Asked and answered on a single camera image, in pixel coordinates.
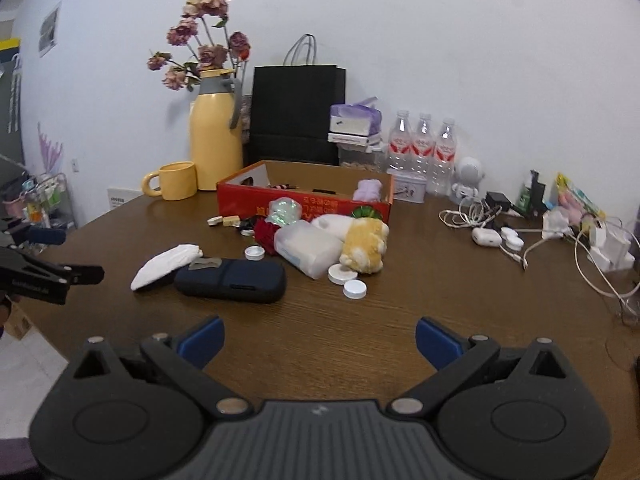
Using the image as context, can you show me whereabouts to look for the black power adapter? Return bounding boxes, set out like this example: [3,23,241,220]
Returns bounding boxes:
[485,192,512,214]

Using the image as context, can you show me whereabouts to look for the red cardboard box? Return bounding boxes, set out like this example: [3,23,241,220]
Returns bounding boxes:
[216,160,394,221]

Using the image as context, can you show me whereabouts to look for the wall poster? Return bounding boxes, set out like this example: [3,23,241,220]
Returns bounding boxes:
[38,3,61,58]

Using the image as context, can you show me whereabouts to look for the yellow white plush toy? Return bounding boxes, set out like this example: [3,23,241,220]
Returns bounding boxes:
[311,214,390,274]

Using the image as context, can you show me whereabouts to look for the storage trolley with items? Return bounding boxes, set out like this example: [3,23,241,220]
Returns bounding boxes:
[1,174,77,254]

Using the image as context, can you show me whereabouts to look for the navy blue zip case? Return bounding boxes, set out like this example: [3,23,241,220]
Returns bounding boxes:
[174,258,286,304]

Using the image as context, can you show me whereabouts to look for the middle water bottle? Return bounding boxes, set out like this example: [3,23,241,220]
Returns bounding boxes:
[411,113,435,177]

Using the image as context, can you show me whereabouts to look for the small white robot figure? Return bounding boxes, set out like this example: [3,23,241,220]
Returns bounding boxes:
[450,156,485,204]

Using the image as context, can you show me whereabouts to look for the water bottle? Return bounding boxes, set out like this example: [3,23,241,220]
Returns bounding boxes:
[386,110,412,171]
[427,119,458,196]
[411,113,435,177]

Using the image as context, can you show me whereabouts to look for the small yellow sponge block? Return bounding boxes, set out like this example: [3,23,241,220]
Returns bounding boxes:
[222,216,241,228]

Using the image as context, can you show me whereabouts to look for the left water bottle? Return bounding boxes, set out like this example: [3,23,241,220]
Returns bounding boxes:
[386,110,412,171]

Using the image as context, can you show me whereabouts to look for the white power strip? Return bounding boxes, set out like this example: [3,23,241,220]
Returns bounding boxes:
[589,222,636,273]

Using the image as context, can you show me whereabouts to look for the cardboard box on floor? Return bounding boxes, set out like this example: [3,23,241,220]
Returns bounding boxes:
[1,302,32,340]

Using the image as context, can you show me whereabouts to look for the white round tin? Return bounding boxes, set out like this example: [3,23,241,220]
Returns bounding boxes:
[244,245,266,261]
[343,280,368,300]
[328,263,358,286]

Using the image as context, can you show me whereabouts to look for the purple tissue pack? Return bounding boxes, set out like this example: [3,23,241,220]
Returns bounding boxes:
[329,96,382,136]

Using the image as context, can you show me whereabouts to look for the green black bottle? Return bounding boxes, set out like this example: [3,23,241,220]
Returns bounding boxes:
[513,170,547,218]

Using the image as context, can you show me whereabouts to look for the iridescent plastic bag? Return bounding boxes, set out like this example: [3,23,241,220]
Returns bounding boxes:
[265,197,303,228]

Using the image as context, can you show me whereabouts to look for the white round earbud case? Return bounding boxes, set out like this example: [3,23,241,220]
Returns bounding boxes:
[500,226,524,252]

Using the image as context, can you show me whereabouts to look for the yellow thermos jug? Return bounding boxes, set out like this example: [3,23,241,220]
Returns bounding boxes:
[190,68,243,192]

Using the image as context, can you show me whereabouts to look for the right water bottle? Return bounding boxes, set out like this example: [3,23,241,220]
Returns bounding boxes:
[427,119,458,196]

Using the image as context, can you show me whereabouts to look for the clear plastic container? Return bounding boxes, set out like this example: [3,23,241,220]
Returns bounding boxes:
[338,143,387,172]

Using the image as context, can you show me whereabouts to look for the white flat box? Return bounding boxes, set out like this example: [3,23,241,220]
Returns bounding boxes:
[328,132,382,148]

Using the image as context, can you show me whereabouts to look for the clear pack cotton pads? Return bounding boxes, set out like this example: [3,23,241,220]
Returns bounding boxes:
[273,220,343,280]

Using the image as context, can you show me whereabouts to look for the yellow ceramic mug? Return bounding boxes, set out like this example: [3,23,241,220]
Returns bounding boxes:
[141,162,198,202]

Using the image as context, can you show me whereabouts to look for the black paper shopping bag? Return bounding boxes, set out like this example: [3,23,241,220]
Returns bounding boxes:
[243,34,346,166]

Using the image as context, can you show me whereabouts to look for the white cloth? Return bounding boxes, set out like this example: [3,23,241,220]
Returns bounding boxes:
[130,244,203,292]

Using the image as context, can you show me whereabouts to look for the silver tin box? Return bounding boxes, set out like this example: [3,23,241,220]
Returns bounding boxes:
[387,169,427,204]

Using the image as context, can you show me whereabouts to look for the colourful snack packet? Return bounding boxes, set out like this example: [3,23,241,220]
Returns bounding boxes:
[555,172,605,226]

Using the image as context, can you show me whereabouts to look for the red fabric rose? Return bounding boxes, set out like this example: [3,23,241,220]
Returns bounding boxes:
[253,217,281,255]

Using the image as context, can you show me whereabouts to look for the dried pink flower bouquet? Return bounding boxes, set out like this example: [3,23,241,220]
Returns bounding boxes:
[145,0,252,91]

